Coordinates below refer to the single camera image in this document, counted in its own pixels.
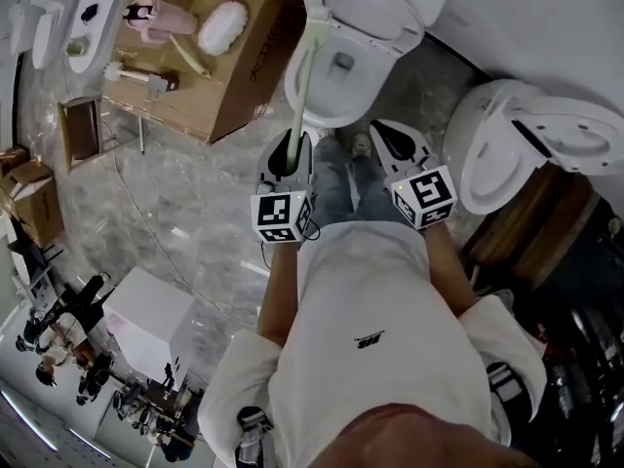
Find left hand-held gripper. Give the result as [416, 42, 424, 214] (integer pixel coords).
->
[250, 130, 315, 245]

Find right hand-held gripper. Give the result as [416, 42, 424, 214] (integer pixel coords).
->
[369, 120, 458, 231]

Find green toilet brush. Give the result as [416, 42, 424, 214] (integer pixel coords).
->
[285, 10, 337, 174]

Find white toilet with oval lid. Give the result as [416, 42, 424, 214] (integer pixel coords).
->
[284, 0, 448, 129]

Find person's right forearm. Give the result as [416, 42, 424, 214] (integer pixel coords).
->
[422, 224, 479, 319]

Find person's left forearm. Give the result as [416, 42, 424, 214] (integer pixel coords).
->
[256, 241, 299, 345]

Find white smart toilet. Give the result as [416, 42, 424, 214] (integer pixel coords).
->
[442, 78, 624, 216]

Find white fluffy brush head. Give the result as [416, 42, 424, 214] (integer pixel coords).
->
[197, 0, 251, 58]

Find pink brush holder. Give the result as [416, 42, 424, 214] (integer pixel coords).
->
[122, 0, 199, 44]

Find white ceramic toilet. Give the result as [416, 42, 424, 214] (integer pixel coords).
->
[8, 0, 35, 56]
[65, 0, 137, 74]
[29, 0, 64, 70]

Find person's blue jeans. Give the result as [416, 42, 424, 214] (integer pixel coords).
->
[309, 134, 415, 228]

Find large cardboard box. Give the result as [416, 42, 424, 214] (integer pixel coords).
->
[99, 0, 309, 144]

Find dark wooden cabinet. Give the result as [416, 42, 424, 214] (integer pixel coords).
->
[460, 163, 601, 292]

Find wooden stool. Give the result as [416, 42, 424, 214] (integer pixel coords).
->
[57, 96, 118, 175]

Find white box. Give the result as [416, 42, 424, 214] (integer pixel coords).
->
[101, 266, 196, 392]

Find person's white t-shirt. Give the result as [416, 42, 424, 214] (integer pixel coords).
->
[197, 220, 547, 468]

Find person's face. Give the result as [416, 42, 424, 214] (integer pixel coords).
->
[335, 405, 537, 468]

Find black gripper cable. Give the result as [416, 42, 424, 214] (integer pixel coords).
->
[260, 212, 322, 270]

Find white floor cable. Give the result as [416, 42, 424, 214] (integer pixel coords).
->
[114, 148, 259, 326]

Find black harness strap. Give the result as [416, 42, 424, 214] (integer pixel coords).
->
[236, 406, 274, 468]
[487, 362, 526, 409]

